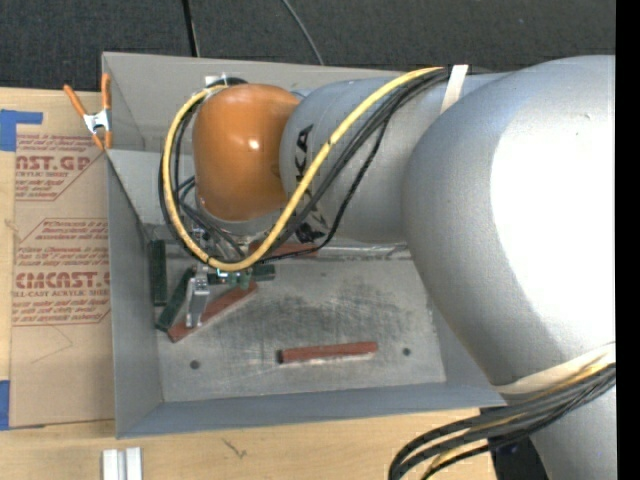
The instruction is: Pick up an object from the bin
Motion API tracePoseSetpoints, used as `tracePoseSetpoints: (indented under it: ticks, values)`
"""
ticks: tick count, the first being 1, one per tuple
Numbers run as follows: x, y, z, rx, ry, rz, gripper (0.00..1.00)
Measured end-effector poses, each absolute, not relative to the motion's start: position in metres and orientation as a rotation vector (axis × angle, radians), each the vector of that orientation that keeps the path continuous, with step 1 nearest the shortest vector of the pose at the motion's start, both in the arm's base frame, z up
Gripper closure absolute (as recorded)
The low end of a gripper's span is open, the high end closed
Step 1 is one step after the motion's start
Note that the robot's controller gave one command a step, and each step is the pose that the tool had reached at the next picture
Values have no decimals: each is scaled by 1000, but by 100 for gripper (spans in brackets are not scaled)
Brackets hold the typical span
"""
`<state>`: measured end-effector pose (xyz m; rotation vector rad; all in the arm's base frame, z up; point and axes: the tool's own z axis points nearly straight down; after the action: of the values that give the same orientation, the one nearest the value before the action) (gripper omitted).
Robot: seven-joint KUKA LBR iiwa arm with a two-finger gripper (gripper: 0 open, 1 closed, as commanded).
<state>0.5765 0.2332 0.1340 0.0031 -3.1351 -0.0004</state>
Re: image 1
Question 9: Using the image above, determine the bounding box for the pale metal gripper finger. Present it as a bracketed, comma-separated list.
[184, 276, 211, 330]

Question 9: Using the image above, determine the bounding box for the red-brown flat block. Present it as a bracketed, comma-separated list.
[276, 341, 380, 366]
[166, 279, 260, 344]
[248, 239, 319, 260]

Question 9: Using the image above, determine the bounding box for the grey metal bin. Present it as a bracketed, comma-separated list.
[101, 51, 507, 440]

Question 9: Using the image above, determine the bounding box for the brown cardboard board red print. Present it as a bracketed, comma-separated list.
[0, 86, 117, 430]

